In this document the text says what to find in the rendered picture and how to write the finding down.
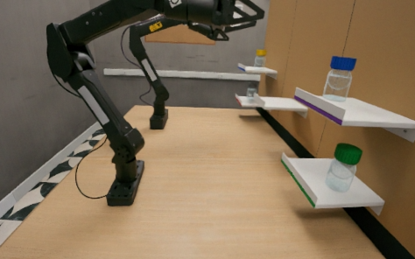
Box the clear glass bottle with blue cap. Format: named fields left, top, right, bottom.
left=323, top=56, right=356, bottom=102

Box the tan wooden wall panel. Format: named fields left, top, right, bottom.
left=256, top=0, right=415, bottom=259

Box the white bottle with green cap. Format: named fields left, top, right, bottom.
left=325, top=143, right=362, bottom=193

